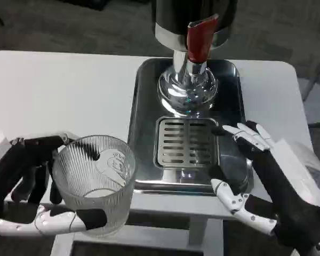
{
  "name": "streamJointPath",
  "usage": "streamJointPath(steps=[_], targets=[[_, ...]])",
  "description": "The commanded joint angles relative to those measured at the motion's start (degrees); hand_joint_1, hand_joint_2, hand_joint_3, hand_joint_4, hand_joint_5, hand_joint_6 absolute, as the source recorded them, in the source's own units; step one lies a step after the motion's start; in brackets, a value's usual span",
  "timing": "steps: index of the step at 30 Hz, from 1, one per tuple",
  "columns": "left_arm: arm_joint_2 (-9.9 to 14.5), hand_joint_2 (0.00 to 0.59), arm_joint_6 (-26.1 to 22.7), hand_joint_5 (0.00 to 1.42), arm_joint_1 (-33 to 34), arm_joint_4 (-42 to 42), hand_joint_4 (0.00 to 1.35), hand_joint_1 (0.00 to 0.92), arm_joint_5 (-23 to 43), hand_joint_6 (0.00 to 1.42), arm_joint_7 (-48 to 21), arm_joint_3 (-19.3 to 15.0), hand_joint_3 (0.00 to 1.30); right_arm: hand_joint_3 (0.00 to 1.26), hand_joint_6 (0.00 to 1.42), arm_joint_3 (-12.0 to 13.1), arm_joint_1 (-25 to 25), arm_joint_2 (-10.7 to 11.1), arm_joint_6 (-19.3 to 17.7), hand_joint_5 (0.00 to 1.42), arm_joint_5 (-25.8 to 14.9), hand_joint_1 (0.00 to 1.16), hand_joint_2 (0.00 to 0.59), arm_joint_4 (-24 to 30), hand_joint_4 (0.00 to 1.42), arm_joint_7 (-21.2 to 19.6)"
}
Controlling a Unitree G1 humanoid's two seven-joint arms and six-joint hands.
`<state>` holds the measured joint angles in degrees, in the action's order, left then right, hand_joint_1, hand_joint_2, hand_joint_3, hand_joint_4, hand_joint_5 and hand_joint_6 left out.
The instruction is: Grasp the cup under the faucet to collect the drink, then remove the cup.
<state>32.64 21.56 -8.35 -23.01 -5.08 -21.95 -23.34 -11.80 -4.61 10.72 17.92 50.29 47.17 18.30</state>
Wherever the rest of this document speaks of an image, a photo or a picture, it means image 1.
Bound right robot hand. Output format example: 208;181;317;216
210;120;320;256

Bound white round stand with pole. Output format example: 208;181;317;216
298;44;320;126

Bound white table frame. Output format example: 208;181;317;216
50;204;225;256

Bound black and steel drink dispenser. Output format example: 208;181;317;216
152;0;238;118

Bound steel drip tray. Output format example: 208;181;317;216
127;57;254;197

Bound steel drip grid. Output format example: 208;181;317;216
155;116;221;169

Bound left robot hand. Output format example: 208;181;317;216
0;130;108;237

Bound red tap lever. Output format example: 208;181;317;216
187;14;219;63

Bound clear ribbed glass cup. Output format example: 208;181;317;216
52;135;137;239

